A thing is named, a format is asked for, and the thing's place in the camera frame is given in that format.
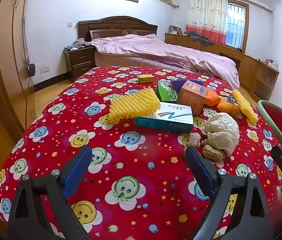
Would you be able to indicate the long wooden cabinet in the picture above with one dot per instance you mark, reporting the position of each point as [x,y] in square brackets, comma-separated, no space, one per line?
[251,65]

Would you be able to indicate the wooden bed with headboard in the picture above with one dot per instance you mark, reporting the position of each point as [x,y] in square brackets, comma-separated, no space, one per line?
[116,26]

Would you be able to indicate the patterned curtain with red hem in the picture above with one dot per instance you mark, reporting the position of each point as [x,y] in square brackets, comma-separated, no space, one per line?
[206,17]

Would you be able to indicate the red smiley flower printed blanket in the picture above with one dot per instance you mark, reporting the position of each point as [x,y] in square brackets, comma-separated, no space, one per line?
[121,170]

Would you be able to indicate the pink duvet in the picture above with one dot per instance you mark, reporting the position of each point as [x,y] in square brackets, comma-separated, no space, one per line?
[161,51]

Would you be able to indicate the small yellow box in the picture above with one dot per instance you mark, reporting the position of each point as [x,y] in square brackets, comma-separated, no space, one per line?
[145,78]

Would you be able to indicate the dark grey clothes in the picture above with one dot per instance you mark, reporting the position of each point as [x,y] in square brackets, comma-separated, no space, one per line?
[199,37]

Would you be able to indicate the small grey scrap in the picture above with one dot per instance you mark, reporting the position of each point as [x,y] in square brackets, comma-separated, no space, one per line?
[230,100]

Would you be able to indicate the large yellow foam net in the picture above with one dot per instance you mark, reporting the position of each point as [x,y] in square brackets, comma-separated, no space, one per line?
[133,103]

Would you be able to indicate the clothes heap on nightstand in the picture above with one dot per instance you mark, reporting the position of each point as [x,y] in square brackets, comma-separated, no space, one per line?
[78,43]

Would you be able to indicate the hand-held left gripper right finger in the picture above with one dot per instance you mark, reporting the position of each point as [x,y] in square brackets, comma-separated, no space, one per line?
[201,173]

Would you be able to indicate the brown nut shell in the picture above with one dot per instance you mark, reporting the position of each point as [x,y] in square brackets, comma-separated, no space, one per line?
[193,140]

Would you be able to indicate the dark wooden nightstand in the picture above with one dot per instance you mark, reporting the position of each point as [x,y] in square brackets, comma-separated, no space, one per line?
[79,61]

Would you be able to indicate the books on cabinet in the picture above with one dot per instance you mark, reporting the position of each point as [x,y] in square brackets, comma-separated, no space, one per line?
[175,30]

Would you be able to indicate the orange cardboard box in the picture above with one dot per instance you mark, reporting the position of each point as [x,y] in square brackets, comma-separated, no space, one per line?
[192,98]

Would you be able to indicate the small yellow foam net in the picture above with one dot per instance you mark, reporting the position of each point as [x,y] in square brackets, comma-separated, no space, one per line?
[244,105]

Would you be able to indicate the black hanging device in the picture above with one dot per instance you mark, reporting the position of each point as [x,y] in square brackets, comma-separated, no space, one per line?
[31,70]

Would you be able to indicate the white wall socket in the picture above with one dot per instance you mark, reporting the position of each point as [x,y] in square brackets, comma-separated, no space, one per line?
[44,69]

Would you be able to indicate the red basket with green rim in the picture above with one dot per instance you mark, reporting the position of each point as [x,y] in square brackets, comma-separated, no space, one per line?
[279,120]

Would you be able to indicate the white and teal medicine box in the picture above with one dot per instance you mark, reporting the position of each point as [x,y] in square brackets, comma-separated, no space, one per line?
[166,117]

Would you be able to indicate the barred window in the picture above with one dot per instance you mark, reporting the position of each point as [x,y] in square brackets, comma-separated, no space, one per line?
[236,25]

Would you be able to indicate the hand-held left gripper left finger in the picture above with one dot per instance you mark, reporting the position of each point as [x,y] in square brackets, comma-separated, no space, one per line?
[77,170]

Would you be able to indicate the green cardboard box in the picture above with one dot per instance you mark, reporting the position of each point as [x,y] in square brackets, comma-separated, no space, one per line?
[164,91]

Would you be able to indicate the small items on cabinet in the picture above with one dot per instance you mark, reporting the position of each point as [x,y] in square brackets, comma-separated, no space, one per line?
[272,63]

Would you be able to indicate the crumpled white paper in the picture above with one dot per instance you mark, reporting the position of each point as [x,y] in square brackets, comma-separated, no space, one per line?
[222,130]

